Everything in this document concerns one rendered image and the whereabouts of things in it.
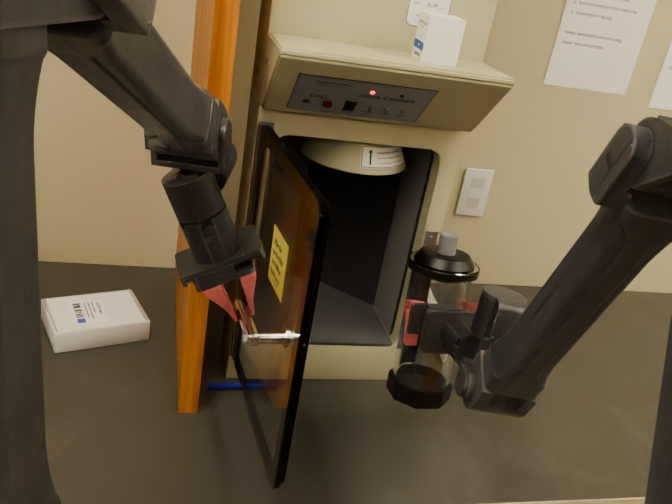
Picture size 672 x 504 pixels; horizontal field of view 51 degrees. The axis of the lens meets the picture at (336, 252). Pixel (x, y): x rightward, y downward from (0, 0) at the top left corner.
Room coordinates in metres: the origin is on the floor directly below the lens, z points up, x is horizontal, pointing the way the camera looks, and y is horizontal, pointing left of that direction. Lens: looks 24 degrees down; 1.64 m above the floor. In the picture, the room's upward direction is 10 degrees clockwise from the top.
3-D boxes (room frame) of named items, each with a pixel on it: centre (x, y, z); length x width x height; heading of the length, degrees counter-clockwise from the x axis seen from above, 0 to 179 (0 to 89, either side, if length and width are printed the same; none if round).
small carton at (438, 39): (0.98, -0.08, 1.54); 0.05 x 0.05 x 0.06; 12
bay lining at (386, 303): (1.14, 0.03, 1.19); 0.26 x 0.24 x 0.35; 107
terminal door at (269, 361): (0.82, 0.08, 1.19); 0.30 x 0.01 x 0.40; 21
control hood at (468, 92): (0.97, -0.03, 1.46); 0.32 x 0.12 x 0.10; 107
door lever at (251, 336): (0.74, 0.08, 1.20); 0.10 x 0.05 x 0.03; 21
